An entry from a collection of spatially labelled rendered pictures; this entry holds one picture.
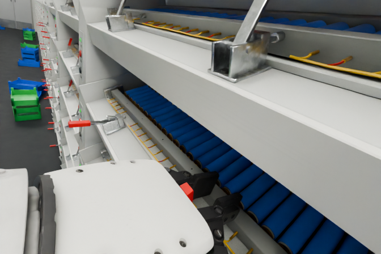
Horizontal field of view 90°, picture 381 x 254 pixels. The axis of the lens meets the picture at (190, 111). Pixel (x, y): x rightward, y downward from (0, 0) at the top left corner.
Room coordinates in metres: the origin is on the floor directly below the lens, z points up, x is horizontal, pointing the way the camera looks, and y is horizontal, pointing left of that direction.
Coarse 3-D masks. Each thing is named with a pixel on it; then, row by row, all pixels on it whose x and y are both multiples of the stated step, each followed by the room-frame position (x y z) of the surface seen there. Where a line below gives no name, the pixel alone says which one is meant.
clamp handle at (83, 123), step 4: (84, 120) 0.31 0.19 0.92; (88, 120) 0.32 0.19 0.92; (104, 120) 0.34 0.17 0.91; (108, 120) 0.33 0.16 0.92; (68, 124) 0.29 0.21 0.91; (72, 124) 0.29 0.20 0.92; (76, 124) 0.30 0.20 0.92; (80, 124) 0.30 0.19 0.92; (84, 124) 0.30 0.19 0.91; (88, 124) 0.31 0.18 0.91; (92, 124) 0.31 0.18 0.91; (96, 124) 0.32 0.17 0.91
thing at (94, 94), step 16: (112, 80) 0.49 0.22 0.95; (128, 80) 0.52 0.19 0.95; (96, 96) 0.46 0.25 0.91; (112, 96) 0.47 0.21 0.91; (96, 112) 0.41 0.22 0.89; (112, 112) 0.41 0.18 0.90; (96, 128) 0.40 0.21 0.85; (112, 144) 0.30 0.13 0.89; (128, 144) 0.30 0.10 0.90; (112, 160) 0.31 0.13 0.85; (160, 160) 0.26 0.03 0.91; (304, 208) 0.19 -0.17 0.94; (320, 224) 0.17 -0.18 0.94
